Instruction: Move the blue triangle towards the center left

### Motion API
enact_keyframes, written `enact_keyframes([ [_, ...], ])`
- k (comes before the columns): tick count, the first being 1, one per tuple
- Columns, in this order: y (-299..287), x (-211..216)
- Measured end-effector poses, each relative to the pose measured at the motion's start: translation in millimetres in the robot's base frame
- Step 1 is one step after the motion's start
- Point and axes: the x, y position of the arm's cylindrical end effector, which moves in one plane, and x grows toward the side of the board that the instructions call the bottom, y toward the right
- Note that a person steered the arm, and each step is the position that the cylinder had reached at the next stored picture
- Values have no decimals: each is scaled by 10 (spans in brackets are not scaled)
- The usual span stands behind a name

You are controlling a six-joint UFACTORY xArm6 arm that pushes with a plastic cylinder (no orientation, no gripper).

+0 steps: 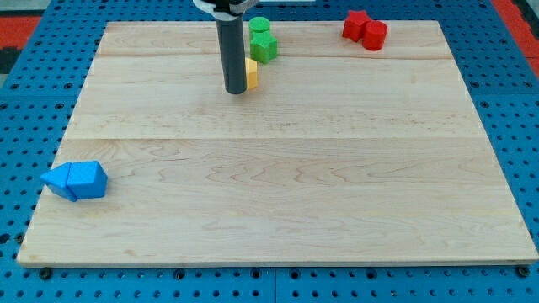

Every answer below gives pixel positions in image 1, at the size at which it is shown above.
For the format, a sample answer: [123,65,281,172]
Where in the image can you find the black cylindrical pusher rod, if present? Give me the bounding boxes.
[216,17,247,94]

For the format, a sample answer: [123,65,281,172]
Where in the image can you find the green cylinder block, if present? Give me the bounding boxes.
[248,16,270,40]

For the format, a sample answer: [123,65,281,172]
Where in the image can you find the light wooden board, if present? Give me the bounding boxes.
[17,21,538,268]

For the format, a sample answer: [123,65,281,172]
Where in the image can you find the red star block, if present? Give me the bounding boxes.
[342,10,371,42]

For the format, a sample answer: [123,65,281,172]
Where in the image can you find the yellow block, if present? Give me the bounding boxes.
[245,58,258,90]

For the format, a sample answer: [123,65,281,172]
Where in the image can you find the blue triangle block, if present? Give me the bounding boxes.
[40,162,77,202]

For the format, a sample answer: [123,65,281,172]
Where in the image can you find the green star block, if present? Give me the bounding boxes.
[250,31,278,64]

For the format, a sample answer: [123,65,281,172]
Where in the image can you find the red cylinder block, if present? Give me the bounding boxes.
[362,20,388,51]

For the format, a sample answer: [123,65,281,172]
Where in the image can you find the blue pentagon block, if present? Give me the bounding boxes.
[67,161,108,201]

